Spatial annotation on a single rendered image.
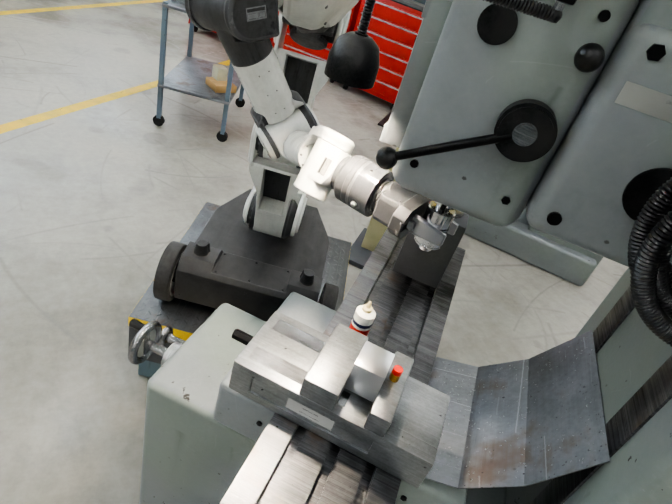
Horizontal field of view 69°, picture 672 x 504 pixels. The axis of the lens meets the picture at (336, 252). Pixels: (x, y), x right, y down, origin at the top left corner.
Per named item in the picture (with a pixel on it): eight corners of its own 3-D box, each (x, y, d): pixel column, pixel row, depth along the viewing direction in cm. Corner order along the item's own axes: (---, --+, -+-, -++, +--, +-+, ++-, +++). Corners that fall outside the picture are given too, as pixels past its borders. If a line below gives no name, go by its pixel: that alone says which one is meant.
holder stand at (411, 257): (391, 270, 124) (419, 203, 113) (408, 231, 142) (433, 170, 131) (436, 289, 123) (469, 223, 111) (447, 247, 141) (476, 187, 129)
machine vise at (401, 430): (227, 387, 83) (236, 343, 77) (269, 335, 96) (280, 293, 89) (417, 489, 78) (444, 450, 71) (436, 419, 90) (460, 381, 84)
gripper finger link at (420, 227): (440, 248, 79) (408, 229, 81) (448, 232, 78) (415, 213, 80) (436, 251, 78) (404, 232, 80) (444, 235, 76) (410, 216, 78)
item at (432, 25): (378, 141, 75) (428, -8, 64) (385, 133, 79) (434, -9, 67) (403, 150, 75) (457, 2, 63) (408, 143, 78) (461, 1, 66)
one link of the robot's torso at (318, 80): (258, 146, 157) (291, -14, 134) (312, 162, 158) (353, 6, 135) (247, 162, 143) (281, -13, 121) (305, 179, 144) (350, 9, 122)
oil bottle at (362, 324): (342, 342, 99) (357, 303, 93) (348, 330, 102) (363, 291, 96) (360, 351, 99) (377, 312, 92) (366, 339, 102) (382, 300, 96)
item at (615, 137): (520, 229, 64) (641, 17, 49) (525, 167, 83) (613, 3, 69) (667, 290, 61) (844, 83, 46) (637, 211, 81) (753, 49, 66)
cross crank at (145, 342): (114, 365, 123) (114, 332, 116) (145, 337, 133) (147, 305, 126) (168, 394, 121) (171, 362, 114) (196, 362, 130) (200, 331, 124)
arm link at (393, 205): (411, 204, 75) (348, 169, 79) (390, 254, 80) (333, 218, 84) (443, 184, 84) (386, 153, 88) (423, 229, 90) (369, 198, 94)
